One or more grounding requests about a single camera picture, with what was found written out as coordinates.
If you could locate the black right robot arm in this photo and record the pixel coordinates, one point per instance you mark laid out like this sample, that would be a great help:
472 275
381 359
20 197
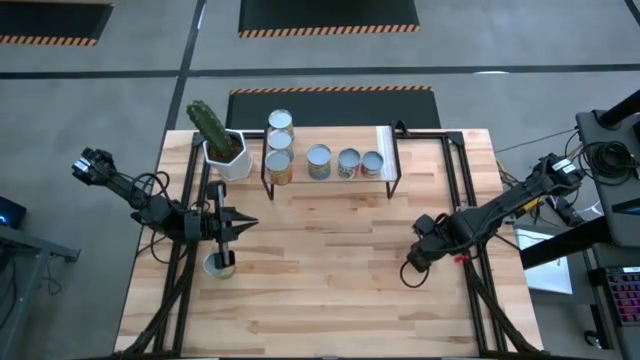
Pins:
500 202

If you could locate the short orange label can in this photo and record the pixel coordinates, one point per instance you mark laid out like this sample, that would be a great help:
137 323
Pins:
372 161

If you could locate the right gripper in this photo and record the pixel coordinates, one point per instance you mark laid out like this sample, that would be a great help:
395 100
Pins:
430 240

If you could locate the black mat with orange stripes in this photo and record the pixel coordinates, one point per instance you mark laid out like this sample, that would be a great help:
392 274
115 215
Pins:
325 15
350 107
50 20

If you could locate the pineapple label orange can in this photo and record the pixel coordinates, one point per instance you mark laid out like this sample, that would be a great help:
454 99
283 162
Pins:
278 162

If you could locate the white plant pot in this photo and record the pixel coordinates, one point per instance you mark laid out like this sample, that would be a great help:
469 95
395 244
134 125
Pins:
235 167

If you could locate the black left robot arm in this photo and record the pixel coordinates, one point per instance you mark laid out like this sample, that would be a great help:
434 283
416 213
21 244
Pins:
160 210

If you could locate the mixed fruit white can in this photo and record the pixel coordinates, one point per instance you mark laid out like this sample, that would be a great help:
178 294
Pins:
348 159

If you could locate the black metal beam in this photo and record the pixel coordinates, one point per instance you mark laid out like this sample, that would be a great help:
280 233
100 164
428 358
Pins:
565 242

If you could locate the green cactus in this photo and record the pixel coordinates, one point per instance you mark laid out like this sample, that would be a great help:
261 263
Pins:
212 127

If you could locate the black device with blue light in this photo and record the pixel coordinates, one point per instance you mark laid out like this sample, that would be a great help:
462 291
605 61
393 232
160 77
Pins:
12 212

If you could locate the white paper sheet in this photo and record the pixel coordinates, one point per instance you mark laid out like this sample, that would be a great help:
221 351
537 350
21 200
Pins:
550 280

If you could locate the keyboard with coloured keys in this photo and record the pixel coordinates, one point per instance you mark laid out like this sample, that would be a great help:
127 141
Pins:
625 295

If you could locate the black aluminium table frame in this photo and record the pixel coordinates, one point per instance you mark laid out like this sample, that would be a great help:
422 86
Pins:
456 137

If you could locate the pale label tin can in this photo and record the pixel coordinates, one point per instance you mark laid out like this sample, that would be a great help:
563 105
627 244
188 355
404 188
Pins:
210 267

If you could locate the cherries label teal can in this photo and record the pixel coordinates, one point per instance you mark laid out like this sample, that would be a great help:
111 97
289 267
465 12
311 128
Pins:
319 156

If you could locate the red tape tag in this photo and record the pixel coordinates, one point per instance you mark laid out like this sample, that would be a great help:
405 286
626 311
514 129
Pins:
461 260

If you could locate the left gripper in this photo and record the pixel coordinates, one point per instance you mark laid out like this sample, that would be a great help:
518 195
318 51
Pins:
202 227

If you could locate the grey workstation desk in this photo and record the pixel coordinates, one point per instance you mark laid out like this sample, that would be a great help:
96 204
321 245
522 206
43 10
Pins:
590 125

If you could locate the wooden shelf with black legs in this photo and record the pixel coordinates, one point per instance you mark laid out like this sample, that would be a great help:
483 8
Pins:
340 137

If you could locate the peaches label tin can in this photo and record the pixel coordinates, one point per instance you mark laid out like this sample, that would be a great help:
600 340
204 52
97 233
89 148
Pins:
280 141

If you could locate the grey side desk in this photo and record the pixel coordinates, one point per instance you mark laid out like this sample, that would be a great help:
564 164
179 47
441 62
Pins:
20 240

